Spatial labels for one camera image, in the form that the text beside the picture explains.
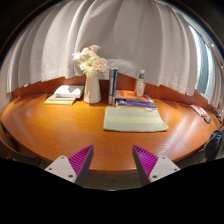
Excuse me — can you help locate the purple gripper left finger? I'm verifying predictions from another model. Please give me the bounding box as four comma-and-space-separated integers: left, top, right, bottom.
46, 145, 94, 186

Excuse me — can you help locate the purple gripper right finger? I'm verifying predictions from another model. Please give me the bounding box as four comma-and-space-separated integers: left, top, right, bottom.
132, 145, 180, 186

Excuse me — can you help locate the light green folded towel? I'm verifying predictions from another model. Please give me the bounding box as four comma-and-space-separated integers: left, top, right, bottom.
103, 107, 169, 132

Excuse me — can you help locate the dark chair back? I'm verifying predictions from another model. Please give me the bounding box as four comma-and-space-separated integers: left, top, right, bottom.
204, 130, 223, 161

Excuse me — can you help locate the yellow book under stack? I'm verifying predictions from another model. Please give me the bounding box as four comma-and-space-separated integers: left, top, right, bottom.
45, 95, 75, 105

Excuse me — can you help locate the blue flat book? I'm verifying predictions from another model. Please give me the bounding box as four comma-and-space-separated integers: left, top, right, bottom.
116, 99, 157, 109

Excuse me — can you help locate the small dark object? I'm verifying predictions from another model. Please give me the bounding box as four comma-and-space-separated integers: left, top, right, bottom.
204, 117, 211, 123

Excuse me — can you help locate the white ceramic vase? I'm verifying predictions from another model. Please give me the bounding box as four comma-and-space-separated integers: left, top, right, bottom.
84, 74, 101, 104

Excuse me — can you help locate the white book on stack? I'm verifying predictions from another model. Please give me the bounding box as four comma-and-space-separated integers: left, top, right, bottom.
54, 85, 84, 98

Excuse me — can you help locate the orange flat book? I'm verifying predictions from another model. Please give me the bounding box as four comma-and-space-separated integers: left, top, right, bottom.
115, 90, 153, 103

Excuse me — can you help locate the clear plastic bottle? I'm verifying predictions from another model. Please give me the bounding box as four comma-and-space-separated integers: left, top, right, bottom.
135, 70, 145, 97

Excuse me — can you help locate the blue upright book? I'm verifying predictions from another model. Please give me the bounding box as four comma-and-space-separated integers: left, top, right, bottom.
112, 67, 118, 105

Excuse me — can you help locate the grey upright book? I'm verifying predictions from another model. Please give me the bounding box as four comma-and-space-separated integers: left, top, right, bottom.
108, 68, 115, 104

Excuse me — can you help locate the white pink flower bouquet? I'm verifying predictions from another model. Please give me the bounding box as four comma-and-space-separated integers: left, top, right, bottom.
73, 45, 107, 76

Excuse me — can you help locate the white curtain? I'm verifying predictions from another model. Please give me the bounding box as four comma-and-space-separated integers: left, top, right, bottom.
0, 0, 224, 111

